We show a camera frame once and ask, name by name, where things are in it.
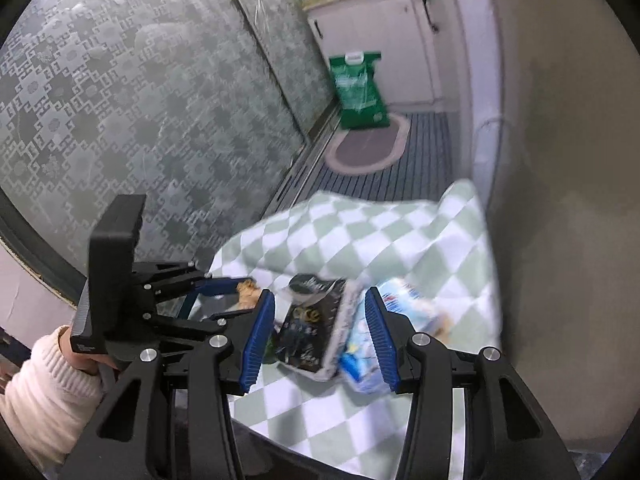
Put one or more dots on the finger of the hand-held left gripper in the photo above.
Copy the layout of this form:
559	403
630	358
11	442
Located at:
172	277
190	329

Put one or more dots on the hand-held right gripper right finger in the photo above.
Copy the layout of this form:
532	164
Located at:
380	345

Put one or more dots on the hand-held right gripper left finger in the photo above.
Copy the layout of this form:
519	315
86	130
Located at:
257	345

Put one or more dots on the black snack packet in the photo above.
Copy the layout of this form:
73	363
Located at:
305	335

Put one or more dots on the white blue plastic packet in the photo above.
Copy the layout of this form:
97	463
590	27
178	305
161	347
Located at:
415	310

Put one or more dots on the brown wrapper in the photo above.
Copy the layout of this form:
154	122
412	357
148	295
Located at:
247	292

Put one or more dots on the person's left forearm white sleeve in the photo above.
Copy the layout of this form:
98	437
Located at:
45	395

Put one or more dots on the person's left hand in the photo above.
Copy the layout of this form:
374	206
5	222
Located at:
82	360

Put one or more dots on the green white checkered tablecloth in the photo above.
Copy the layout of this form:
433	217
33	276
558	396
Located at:
375	230

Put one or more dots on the patterned glass sliding door panel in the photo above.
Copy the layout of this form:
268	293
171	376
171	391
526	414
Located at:
140	100
285	25

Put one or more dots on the striped grey floor mat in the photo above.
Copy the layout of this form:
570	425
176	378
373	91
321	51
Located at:
430	160

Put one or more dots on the oval grey pink mat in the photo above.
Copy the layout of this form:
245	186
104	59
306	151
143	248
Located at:
367	145

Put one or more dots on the green litter bag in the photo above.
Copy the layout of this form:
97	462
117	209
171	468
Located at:
357	90

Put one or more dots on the beige refrigerator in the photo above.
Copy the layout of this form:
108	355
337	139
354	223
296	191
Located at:
565	160

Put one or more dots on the white kitchen cabinet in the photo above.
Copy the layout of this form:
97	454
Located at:
380	25

